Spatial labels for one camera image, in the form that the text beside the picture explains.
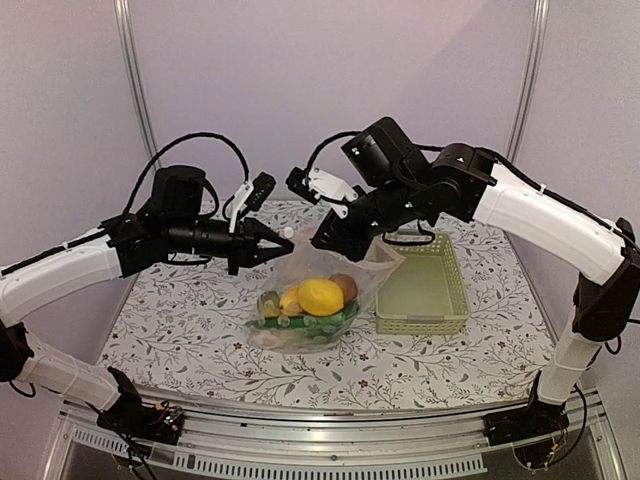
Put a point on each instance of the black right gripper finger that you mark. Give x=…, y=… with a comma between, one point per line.
x=324, y=233
x=338, y=248

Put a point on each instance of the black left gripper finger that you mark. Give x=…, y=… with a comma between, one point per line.
x=261, y=232
x=266, y=254

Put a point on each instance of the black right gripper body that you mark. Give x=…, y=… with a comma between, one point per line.
x=392, y=205

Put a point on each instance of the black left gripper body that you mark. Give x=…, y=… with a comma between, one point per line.
x=235, y=253

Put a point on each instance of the brown toy potato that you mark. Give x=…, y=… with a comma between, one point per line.
x=347, y=284

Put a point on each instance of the green yellow toy avocado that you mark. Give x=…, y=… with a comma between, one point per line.
x=268, y=304

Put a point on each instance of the yellow toy lemon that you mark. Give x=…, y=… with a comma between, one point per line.
x=320, y=297

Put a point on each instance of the orange yellow toy mango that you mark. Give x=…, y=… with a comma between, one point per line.
x=289, y=303

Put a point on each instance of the clear pink zip top bag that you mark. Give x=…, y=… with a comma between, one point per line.
x=306, y=262

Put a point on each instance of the green white toy bok choy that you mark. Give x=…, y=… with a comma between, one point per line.
x=310, y=325

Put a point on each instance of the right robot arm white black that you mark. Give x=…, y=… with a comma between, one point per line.
x=407, y=182

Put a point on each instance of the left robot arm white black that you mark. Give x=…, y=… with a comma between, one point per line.
x=170, y=222

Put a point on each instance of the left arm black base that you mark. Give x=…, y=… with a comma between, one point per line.
x=128, y=416

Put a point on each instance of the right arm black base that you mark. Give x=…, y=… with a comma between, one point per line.
x=541, y=427

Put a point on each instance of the beige perforated plastic basket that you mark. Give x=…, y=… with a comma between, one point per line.
x=426, y=294

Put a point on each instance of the floral patterned table mat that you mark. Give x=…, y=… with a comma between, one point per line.
x=184, y=329

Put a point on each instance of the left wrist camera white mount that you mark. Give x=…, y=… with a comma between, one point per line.
x=249, y=197

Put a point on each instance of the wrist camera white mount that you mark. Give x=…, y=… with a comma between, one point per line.
x=321, y=186
x=249, y=197

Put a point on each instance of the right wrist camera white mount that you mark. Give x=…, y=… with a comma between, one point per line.
x=321, y=186

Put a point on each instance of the front aluminium rail frame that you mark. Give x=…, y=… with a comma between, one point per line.
x=225, y=439

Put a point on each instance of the right aluminium frame post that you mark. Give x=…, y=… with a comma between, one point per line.
x=532, y=67

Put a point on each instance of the aluminium frame post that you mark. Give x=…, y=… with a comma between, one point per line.
x=133, y=73
x=532, y=67

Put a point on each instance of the left aluminium frame post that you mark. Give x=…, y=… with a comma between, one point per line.
x=133, y=73

